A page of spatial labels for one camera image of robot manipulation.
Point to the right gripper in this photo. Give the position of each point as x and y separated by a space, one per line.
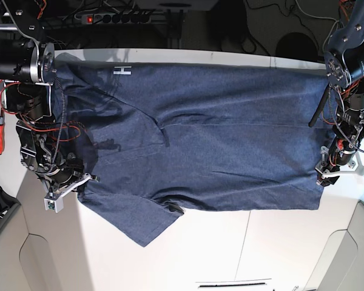
69 170

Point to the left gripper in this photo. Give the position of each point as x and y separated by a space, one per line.
337 155

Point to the blue-grey printed t-shirt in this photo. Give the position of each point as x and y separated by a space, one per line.
162 138

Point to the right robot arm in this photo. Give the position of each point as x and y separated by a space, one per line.
33 93

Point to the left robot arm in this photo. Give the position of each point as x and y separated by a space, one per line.
344 95

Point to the grey partition right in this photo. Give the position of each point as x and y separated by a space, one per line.
341 264

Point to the grey partition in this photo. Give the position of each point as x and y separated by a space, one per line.
26 261
341 264

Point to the grey partition left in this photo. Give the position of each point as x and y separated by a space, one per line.
26 261

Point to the black round floor object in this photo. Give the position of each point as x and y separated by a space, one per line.
298 46

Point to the black power strip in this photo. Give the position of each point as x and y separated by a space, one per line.
114 18

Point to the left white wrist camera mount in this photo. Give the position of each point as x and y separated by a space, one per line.
345 171

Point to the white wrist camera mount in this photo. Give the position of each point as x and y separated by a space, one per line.
54 197
345 171

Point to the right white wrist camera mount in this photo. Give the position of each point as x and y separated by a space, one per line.
54 197

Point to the orange handled screwdriver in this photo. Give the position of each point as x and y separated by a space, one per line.
2 126

